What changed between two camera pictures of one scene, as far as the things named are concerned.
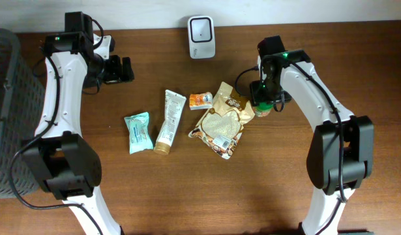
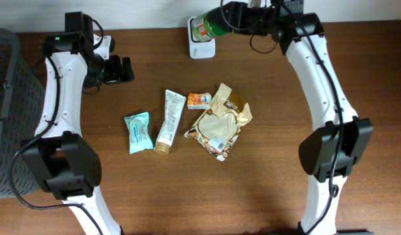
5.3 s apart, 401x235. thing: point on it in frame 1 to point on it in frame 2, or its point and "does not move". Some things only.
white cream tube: (175, 104) does not move
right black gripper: (259, 94) to (240, 14)
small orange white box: (201, 101) does not move
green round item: (263, 109) to (203, 29)
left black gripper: (115, 74) does not move
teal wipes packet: (139, 140) does not move
